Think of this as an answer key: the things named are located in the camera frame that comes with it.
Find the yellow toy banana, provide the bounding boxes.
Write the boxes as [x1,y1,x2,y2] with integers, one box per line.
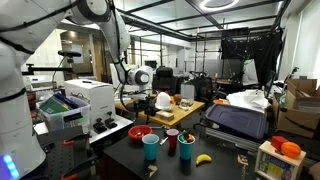
[196,154,212,165]

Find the red plastic bowl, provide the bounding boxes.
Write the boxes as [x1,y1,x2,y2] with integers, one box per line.
[128,125,152,141]

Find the white cardboard box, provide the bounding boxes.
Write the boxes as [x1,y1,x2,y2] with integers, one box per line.
[64,79,115,125]

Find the orange toy ball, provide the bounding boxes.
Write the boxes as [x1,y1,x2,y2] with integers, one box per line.
[281,142,301,158]

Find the clear plastic storage bin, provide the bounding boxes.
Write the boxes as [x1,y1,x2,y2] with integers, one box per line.
[37,93,91,133]

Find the brown cardboard box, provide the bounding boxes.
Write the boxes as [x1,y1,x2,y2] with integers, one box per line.
[272,79,320,139]

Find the brown toy football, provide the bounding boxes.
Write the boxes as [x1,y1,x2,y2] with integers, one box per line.
[173,94,182,104]

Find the dark blue bin lid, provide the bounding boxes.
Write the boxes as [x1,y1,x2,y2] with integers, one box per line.
[205,104,268,139]

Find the black curtain backdrop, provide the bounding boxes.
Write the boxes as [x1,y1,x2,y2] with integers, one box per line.
[221,30,283,86]

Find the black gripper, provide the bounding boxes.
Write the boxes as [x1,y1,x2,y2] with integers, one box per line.
[128,91,158,116]

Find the red toy block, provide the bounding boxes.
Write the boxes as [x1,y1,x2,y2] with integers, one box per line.
[271,136,287,150]

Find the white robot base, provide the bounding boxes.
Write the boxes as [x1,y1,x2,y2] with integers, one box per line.
[0,43,46,180]

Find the small white wooden shelf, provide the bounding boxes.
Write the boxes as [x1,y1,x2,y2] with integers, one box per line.
[255,141,306,180]

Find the white plush chicken toy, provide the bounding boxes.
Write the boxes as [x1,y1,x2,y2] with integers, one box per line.
[155,92,172,111]

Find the white paper scrap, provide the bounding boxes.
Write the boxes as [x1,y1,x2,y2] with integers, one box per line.
[147,165,158,177]

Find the red plastic cup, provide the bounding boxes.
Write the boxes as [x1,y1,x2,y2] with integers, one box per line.
[166,129,179,149]

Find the blue cup with toys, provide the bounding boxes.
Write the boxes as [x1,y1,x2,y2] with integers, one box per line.
[178,131,195,160]

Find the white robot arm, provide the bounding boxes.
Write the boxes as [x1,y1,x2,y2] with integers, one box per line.
[0,0,152,119]

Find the black office chair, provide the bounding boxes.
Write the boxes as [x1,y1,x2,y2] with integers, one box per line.
[152,66,178,96]

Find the empty blue plastic cup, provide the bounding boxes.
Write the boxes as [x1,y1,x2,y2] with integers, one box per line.
[142,134,159,161]

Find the tan small box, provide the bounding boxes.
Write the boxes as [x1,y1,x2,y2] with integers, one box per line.
[156,111,174,121]

